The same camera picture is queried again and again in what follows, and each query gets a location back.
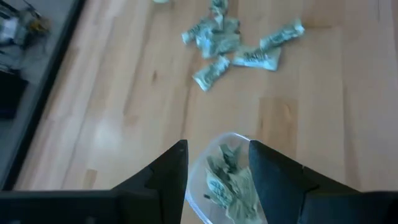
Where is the black aluminium rig frame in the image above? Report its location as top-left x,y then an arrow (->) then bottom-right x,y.
0,0 -> 87,191

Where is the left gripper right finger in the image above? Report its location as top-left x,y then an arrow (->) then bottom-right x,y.
248,140 -> 358,224

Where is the tall clear plastic bin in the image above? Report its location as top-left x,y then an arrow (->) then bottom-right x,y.
185,133 -> 269,224

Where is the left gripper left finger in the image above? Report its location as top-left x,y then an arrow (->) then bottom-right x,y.
111,139 -> 189,224

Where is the yellow extension cord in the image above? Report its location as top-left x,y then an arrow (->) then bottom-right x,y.
28,17 -> 51,34

